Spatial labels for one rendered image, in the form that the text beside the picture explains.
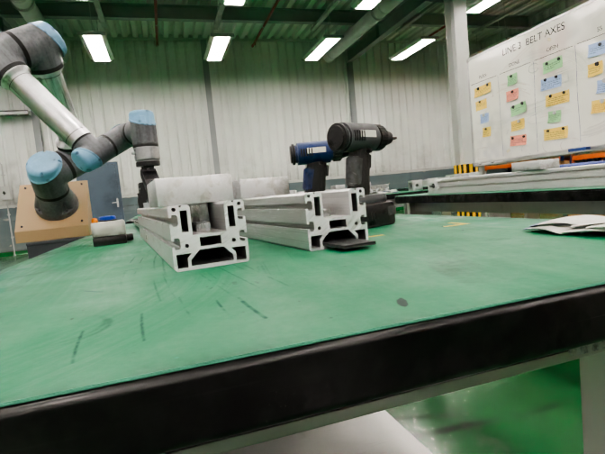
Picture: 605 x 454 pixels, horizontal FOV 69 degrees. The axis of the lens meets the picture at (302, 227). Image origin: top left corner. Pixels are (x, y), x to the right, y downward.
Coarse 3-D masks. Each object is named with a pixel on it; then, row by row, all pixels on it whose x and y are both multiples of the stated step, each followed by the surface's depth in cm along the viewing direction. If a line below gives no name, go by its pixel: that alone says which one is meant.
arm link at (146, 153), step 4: (136, 148) 132; (140, 148) 132; (144, 148) 132; (148, 148) 132; (152, 148) 133; (156, 148) 134; (132, 152) 133; (136, 152) 132; (140, 152) 132; (144, 152) 132; (148, 152) 132; (152, 152) 133; (156, 152) 134; (136, 156) 132; (140, 156) 132; (144, 156) 132; (148, 156) 132; (152, 156) 133; (156, 156) 134; (136, 160) 133; (140, 160) 133; (144, 160) 132; (148, 160) 133
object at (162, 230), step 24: (144, 216) 119; (168, 216) 56; (216, 216) 64; (240, 216) 61; (144, 240) 112; (168, 240) 59; (192, 240) 57; (216, 240) 62; (240, 240) 62; (168, 264) 63; (192, 264) 59; (216, 264) 59
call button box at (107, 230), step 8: (96, 224) 111; (104, 224) 112; (112, 224) 112; (120, 224) 113; (96, 232) 111; (104, 232) 112; (112, 232) 112; (120, 232) 113; (96, 240) 111; (104, 240) 112; (112, 240) 112; (120, 240) 113; (128, 240) 117
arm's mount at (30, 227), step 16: (32, 192) 173; (80, 192) 177; (32, 208) 168; (80, 208) 172; (16, 224) 162; (32, 224) 163; (48, 224) 165; (64, 224) 166; (80, 224) 167; (16, 240) 160; (32, 240) 162; (48, 240) 164
